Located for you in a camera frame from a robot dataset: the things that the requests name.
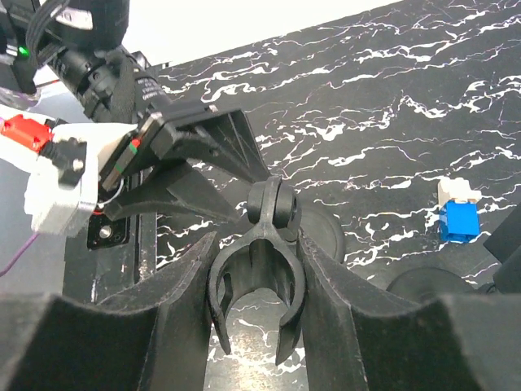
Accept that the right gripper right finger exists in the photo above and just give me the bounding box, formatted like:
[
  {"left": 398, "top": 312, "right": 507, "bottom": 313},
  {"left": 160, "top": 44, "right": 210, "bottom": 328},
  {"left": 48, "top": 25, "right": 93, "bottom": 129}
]
[{"left": 298, "top": 234, "right": 415, "bottom": 390}]

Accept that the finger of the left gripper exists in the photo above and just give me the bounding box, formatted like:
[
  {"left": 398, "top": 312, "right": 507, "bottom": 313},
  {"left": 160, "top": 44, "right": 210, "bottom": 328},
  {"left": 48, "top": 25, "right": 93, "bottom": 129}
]
[
  {"left": 174, "top": 109, "right": 269, "bottom": 183},
  {"left": 104, "top": 162, "right": 239, "bottom": 222}
]

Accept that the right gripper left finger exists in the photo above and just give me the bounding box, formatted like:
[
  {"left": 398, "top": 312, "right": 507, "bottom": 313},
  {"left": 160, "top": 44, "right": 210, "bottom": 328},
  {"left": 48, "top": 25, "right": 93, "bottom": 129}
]
[{"left": 99, "top": 232, "right": 219, "bottom": 390}]

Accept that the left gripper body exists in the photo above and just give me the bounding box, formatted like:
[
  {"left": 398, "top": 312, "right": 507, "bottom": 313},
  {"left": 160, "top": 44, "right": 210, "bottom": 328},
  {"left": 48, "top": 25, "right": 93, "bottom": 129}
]
[{"left": 99, "top": 103, "right": 224, "bottom": 191}]

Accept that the round base microphone stand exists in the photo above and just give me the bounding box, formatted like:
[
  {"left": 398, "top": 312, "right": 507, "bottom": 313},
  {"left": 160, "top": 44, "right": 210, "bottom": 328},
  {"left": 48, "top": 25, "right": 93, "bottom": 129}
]
[{"left": 384, "top": 203, "right": 521, "bottom": 305}]

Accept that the orange microphone stand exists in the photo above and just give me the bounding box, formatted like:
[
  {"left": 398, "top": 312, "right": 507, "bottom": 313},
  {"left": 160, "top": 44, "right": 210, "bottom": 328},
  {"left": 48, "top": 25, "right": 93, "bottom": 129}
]
[{"left": 206, "top": 174, "right": 347, "bottom": 367}]

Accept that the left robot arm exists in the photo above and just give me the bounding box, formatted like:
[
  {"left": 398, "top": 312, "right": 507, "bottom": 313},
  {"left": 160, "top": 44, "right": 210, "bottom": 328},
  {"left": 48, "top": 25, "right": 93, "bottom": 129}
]
[{"left": 1, "top": 1, "right": 269, "bottom": 235}]

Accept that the blue white small block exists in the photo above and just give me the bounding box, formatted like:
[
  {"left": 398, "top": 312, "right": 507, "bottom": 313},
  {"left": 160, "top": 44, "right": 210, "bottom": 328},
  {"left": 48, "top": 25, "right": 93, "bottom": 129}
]
[{"left": 437, "top": 177, "right": 482, "bottom": 243}]

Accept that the black marble pattern mat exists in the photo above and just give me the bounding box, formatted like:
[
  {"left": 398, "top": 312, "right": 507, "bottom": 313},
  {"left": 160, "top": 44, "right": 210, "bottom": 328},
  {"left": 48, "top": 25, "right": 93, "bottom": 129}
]
[{"left": 138, "top": 0, "right": 521, "bottom": 391}]

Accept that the aluminium frame rail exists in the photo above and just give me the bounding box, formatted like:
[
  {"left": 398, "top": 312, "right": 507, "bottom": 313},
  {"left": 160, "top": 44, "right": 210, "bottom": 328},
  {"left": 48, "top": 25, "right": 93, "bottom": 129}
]
[{"left": 63, "top": 211, "right": 158, "bottom": 305}]

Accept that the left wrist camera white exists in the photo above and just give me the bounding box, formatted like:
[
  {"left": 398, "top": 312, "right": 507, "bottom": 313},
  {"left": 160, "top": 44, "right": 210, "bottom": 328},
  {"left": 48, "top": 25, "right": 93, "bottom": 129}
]
[{"left": 1, "top": 113, "right": 137, "bottom": 237}]

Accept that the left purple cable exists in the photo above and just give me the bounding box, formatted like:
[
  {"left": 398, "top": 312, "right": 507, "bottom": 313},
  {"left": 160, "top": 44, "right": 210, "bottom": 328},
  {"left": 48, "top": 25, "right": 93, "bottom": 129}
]
[{"left": 0, "top": 231, "right": 42, "bottom": 278}]

